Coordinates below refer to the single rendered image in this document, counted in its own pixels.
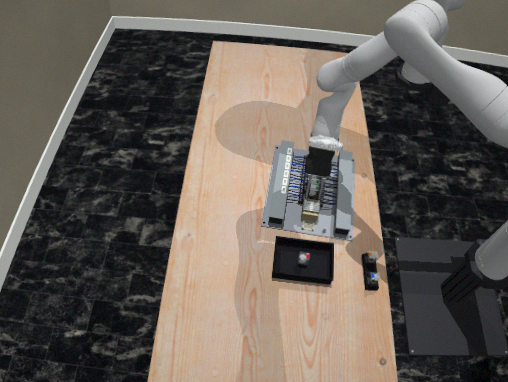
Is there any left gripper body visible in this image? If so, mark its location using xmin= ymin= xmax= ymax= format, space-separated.
xmin=304 ymin=119 xmax=343 ymax=177

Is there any clear relay with orange button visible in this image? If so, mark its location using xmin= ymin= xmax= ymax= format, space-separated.
xmin=364 ymin=251 xmax=378 ymax=264

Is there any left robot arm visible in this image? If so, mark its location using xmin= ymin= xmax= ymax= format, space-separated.
xmin=316 ymin=0 xmax=508 ymax=280

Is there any clear relay with blue button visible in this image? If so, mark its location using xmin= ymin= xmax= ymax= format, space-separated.
xmin=367 ymin=272 xmax=381 ymax=285

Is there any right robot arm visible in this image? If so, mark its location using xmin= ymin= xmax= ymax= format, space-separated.
xmin=401 ymin=0 xmax=466 ymax=84

